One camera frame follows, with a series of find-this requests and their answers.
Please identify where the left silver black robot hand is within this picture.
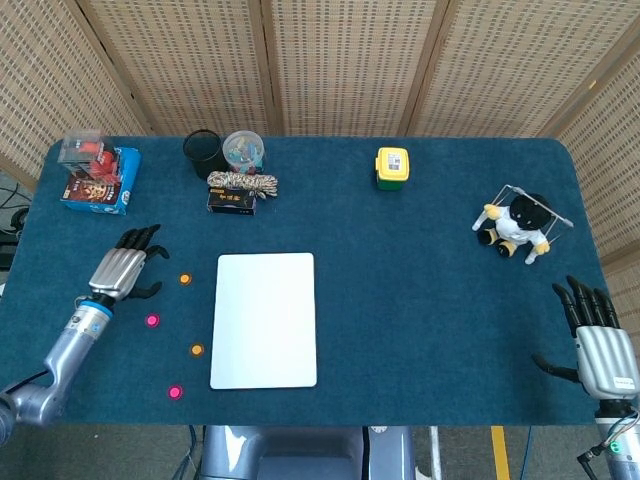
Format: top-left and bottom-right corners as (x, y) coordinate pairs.
(87, 223), (171, 303)

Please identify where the clear jar of coloured clips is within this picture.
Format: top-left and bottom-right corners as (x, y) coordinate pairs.
(221, 130), (267, 175)

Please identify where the braided rope bundle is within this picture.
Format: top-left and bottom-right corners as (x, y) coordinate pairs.
(206, 170), (280, 200)

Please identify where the grey robot torso base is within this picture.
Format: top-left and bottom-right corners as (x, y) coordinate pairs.
(198, 424), (417, 480)

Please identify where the woven wooden folding screen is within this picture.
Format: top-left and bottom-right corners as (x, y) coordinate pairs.
(0, 0), (640, 331)

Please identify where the white rectangular board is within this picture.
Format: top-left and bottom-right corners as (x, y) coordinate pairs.
(209, 252), (319, 391)

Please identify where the blue table cloth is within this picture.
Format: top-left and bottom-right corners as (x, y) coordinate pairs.
(0, 135), (626, 428)

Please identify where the black and white plush toy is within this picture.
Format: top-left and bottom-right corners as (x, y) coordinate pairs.
(471, 192), (551, 266)

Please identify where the blue printed cardboard box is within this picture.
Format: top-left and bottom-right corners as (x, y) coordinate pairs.
(60, 146), (143, 217)

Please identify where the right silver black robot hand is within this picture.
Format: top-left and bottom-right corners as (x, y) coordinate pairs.
(531, 275), (640, 400)

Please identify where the plush toy on swing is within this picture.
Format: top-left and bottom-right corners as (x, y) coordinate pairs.
(474, 183), (575, 251)

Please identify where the clear box with red items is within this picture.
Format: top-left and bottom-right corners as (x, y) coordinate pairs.
(57, 129), (121, 184)

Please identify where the black mesh pen cup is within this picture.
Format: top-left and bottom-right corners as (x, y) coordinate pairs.
(182, 129), (226, 181)

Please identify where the black wrist cable plug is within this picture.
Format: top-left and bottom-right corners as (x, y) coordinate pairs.
(577, 446), (609, 480)

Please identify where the small black cardboard box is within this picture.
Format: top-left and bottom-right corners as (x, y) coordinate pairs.
(207, 187), (259, 217)

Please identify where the yellow-lidded green container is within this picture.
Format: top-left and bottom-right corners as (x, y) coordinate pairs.
(372, 146), (410, 192)

